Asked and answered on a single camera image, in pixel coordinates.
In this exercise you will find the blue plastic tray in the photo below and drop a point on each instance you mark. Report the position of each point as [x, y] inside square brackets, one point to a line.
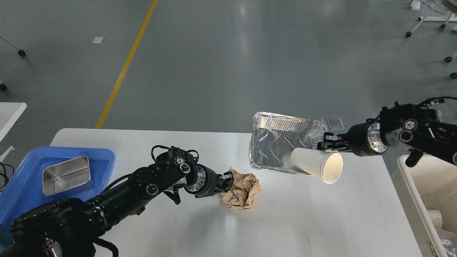
[25, 189]

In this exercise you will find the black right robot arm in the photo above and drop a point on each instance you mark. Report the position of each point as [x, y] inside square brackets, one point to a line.
[418, 126]

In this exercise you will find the clear floor plate right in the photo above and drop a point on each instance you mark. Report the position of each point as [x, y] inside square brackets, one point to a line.
[335, 123]

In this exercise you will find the white paper cup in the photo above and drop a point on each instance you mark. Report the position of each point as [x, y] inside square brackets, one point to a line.
[326, 166]

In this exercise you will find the white waste bin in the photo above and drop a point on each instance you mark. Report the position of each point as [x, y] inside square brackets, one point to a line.
[427, 193]

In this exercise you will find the white paper scrap on floor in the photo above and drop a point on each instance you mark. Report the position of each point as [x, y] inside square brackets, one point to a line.
[98, 40]

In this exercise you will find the white wheeled cart frame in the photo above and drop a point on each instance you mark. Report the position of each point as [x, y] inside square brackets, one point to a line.
[450, 13]

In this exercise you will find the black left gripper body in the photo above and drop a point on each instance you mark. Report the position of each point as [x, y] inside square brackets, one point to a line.
[206, 181]

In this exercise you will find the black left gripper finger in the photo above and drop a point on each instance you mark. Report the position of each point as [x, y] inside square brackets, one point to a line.
[227, 177]
[224, 187]

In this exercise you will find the stainless steel rectangular container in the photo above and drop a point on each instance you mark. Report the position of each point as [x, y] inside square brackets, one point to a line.
[67, 178]

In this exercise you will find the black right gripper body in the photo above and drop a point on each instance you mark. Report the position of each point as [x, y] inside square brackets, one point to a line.
[365, 140]

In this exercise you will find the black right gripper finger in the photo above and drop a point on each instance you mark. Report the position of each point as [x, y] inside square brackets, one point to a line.
[329, 137]
[338, 147]

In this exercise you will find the white side table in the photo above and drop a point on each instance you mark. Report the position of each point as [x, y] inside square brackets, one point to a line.
[9, 115]

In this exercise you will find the brown paper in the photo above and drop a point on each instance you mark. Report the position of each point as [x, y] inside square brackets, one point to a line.
[243, 191]

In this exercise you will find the aluminium foil tray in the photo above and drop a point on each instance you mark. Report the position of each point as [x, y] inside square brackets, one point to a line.
[275, 136]

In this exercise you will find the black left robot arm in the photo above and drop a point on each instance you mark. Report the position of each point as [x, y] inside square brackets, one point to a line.
[71, 227]

